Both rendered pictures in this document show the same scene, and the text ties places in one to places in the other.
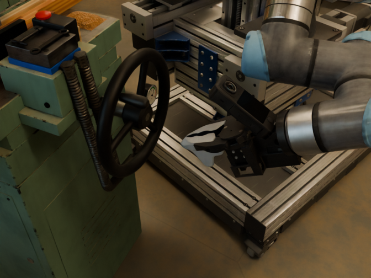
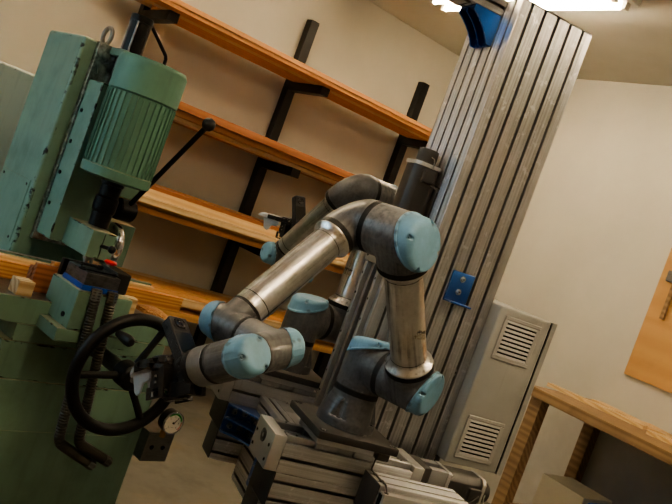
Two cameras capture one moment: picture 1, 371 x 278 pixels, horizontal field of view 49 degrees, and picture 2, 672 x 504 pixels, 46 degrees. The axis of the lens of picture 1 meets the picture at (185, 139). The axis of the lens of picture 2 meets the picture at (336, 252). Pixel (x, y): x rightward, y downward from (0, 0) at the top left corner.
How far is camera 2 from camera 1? 1.15 m
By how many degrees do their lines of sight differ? 43
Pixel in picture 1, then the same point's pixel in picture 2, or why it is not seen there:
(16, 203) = not seen: outside the picture
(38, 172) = (14, 385)
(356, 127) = (221, 347)
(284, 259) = not seen: outside the picture
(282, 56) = (223, 315)
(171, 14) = (261, 389)
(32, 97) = (57, 306)
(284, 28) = (237, 301)
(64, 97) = (78, 313)
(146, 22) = not seen: hidden behind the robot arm
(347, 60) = (259, 329)
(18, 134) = (26, 331)
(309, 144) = (194, 362)
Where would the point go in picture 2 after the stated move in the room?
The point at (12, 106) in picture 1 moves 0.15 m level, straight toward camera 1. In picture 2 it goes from (40, 305) to (21, 316)
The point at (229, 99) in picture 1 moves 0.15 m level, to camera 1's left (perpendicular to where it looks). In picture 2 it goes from (171, 326) to (110, 298)
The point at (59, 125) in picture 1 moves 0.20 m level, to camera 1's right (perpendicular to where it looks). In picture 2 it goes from (59, 331) to (132, 366)
